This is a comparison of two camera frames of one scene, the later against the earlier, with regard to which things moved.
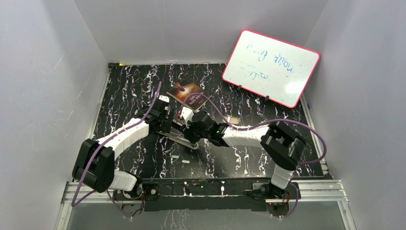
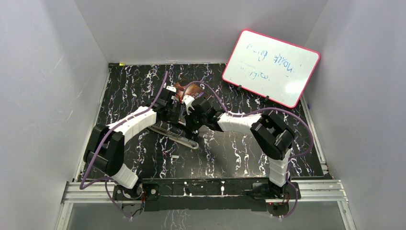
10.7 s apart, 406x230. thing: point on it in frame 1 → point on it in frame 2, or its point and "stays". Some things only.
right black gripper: x=188 y=133 → x=189 y=124
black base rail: x=208 y=194 stays
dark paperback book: x=184 y=88 stays
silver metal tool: x=179 y=139 stays
